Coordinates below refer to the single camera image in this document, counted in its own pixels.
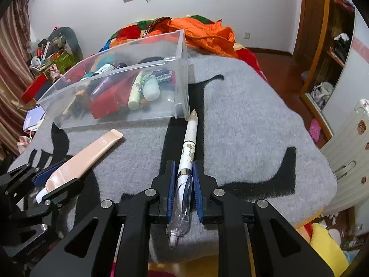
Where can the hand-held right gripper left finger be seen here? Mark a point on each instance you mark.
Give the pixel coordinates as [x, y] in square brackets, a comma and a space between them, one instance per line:
[171, 184]

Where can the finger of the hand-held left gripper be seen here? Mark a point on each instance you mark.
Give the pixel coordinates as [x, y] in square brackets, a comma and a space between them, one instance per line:
[66, 189]
[46, 176]

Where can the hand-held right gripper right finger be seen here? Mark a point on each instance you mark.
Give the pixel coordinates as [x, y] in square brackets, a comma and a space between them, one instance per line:
[197, 187]

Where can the white printed pen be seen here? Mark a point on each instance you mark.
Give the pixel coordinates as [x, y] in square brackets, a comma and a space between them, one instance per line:
[188, 150]

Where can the peach cosmetic tube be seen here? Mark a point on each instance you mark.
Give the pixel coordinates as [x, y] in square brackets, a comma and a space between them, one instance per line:
[92, 153]

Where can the clear plastic storage box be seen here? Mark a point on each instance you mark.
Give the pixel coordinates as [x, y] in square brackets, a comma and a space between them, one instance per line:
[115, 118]

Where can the pale green tube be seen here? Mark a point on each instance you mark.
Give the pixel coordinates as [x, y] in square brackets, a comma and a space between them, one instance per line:
[135, 95]

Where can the mint green bottle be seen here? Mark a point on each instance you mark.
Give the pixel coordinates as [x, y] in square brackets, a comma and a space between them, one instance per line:
[151, 89]

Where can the purple spray bottle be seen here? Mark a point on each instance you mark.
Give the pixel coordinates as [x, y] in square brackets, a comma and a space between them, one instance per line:
[101, 88]

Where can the small dark blue box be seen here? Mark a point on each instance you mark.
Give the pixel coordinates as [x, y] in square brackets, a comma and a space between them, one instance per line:
[163, 75]

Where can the blue notebook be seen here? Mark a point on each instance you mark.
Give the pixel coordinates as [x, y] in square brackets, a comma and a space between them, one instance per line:
[33, 119]

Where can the long red box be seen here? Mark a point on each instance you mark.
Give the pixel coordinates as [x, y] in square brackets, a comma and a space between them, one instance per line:
[34, 89]

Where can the brown striped curtain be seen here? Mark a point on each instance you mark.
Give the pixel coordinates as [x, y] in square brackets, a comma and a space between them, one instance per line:
[11, 78]

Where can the pink rabbit toy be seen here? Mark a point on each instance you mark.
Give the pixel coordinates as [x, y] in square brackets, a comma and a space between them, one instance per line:
[54, 71]

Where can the green cardboard box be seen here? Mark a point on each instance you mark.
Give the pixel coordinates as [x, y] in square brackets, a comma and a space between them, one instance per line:
[66, 60]

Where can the pink slipper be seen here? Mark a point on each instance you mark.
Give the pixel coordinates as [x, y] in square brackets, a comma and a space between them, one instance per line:
[314, 129]

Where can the yellow plush toy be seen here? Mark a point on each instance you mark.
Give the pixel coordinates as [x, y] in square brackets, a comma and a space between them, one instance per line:
[325, 242]

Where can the grey plush toy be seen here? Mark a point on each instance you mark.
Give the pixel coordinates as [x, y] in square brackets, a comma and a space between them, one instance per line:
[70, 34]

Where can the orange jacket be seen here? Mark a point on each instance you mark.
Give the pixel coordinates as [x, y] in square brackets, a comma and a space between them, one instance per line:
[201, 34]

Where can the white bag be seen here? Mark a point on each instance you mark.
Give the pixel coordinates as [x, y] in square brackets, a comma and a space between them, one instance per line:
[323, 92]

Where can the white suitcase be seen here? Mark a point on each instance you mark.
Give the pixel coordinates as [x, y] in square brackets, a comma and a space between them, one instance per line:
[351, 150]

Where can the wooden shelf unit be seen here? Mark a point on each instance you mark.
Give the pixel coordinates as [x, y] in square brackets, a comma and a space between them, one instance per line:
[317, 63]

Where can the white wardrobe door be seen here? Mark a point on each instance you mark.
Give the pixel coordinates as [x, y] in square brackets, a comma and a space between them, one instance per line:
[354, 78]

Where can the wooden door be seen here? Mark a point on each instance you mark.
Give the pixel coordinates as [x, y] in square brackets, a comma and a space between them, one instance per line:
[311, 20]

